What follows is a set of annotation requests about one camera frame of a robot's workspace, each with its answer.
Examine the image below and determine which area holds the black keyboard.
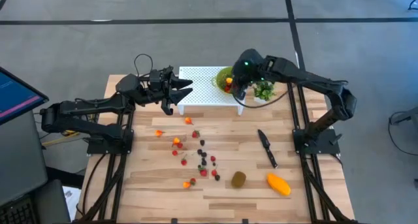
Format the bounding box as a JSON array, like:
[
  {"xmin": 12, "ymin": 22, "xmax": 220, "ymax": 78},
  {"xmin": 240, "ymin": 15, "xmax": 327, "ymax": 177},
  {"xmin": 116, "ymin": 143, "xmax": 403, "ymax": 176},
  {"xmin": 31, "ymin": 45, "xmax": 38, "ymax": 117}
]
[{"xmin": 0, "ymin": 194, "xmax": 37, "ymax": 224}]

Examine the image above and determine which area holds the black aluminium table frame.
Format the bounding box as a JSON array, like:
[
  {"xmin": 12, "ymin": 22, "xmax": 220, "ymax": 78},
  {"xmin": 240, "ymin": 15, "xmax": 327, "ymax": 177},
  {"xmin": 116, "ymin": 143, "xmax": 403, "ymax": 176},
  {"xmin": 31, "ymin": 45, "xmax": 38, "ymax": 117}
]
[{"xmin": 70, "ymin": 64, "xmax": 360, "ymax": 224}]

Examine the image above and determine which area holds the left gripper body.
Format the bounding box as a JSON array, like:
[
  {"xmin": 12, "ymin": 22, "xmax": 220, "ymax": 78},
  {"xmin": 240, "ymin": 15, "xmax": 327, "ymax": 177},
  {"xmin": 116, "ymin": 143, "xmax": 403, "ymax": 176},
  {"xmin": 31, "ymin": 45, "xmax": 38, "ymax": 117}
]
[{"xmin": 142, "ymin": 69, "xmax": 166, "ymax": 103}]

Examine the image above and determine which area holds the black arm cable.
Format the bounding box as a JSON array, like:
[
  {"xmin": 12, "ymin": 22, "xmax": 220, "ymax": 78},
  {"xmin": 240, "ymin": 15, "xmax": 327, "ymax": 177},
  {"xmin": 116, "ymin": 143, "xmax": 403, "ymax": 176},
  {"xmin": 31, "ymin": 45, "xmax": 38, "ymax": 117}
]
[
  {"xmin": 232, "ymin": 86, "xmax": 295, "ymax": 109},
  {"xmin": 133, "ymin": 53, "xmax": 154, "ymax": 78}
]

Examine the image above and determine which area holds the small potted green plant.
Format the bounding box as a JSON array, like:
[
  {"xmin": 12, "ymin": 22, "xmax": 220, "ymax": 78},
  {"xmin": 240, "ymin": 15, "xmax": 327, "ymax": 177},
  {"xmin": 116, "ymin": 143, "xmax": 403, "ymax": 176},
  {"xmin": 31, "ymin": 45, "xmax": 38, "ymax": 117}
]
[{"xmin": 253, "ymin": 81, "xmax": 276, "ymax": 104}]

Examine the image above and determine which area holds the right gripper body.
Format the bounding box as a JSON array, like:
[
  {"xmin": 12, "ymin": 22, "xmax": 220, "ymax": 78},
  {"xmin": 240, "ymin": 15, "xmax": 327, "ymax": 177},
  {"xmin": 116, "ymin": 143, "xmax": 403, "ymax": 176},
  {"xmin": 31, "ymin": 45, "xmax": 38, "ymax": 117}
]
[{"xmin": 232, "ymin": 48, "xmax": 267, "ymax": 86}]

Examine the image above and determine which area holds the brown toy kiwi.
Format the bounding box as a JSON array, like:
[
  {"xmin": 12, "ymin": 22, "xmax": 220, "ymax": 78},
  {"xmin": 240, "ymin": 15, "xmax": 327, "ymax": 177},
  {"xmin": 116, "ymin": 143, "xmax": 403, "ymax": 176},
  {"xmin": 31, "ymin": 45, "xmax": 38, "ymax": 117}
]
[{"xmin": 231, "ymin": 171, "xmax": 248, "ymax": 189}]

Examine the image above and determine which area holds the white perforated shelf riser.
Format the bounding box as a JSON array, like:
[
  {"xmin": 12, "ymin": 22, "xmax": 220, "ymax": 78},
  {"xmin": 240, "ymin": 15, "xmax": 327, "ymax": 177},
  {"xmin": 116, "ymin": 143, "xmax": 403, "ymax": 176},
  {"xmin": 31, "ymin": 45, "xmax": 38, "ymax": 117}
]
[{"xmin": 178, "ymin": 65, "xmax": 246, "ymax": 116}]

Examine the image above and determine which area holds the yellow tool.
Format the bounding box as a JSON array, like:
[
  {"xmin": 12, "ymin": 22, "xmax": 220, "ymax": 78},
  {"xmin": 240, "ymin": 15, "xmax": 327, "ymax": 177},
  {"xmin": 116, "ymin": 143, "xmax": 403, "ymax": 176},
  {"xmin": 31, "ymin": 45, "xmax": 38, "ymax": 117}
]
[{"xmin": 41, "ymin": 129, "xmax": 81, "ymax": 147}]

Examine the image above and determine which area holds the black kitchen knife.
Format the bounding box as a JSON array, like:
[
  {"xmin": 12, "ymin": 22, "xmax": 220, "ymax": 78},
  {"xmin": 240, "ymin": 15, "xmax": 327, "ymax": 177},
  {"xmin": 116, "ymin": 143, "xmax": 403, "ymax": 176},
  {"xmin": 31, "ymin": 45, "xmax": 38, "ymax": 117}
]
[{"xmin": 257, "ymin": 129, "xmax": 279, "ymax": 170}]

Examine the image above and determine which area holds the black floor cable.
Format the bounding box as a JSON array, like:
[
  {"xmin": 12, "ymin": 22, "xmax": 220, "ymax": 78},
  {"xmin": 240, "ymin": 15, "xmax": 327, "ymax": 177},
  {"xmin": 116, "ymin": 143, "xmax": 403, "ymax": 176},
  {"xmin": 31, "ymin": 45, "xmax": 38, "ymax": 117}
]
[{"xmin": 387, "ymin": 109, "xmax": 418, "ymax": 157}]

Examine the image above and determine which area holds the green plastic colander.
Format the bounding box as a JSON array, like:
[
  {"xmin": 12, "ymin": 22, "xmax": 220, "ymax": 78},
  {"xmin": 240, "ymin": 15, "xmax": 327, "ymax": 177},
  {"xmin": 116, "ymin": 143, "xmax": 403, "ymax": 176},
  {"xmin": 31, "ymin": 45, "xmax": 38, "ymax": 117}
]
[{"xmin": 211, "ymin": 66, "xmax": 236, "ymax": 95}]

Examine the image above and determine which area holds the orange toy mango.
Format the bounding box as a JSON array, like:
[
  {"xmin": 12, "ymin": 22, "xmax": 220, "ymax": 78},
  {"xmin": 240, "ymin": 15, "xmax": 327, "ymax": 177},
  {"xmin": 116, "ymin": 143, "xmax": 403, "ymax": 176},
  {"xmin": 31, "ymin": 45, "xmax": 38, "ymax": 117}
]
[{"xmin": 266, "ymin": 172, "xmax": 292, "ymax": 197}]

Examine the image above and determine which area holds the computer monitor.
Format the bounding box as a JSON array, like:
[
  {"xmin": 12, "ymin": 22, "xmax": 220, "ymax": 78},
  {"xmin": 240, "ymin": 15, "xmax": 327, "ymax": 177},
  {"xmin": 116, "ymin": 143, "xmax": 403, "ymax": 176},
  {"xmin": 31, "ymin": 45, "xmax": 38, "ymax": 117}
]
[{"xmin": 0, "ymin": 66, "xmax": 50, "ymax": 126}]

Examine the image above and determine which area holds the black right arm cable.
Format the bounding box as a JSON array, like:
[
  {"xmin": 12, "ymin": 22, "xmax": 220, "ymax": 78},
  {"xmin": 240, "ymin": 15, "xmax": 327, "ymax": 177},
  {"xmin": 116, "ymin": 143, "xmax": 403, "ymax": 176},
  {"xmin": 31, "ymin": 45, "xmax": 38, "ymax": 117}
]
[{"xmin": 232, "ymin": 86, "xmax": 295, "ymax": 109}]

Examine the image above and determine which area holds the white paper sheet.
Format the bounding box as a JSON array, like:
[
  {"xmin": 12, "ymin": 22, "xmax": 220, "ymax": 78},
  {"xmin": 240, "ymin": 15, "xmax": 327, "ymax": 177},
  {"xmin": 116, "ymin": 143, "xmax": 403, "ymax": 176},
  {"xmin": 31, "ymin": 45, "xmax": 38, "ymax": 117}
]
[{"xmin": 61, "ymin": 185, "xmax": 82, "ymax": 219}]

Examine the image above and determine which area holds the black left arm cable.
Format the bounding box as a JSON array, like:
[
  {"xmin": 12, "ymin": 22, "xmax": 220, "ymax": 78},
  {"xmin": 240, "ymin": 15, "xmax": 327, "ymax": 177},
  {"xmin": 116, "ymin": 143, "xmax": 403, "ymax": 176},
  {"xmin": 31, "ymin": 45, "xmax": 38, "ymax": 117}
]
[{"xmin": 133, "ymin": 53, "xmax": 154, "ymax": 78}]

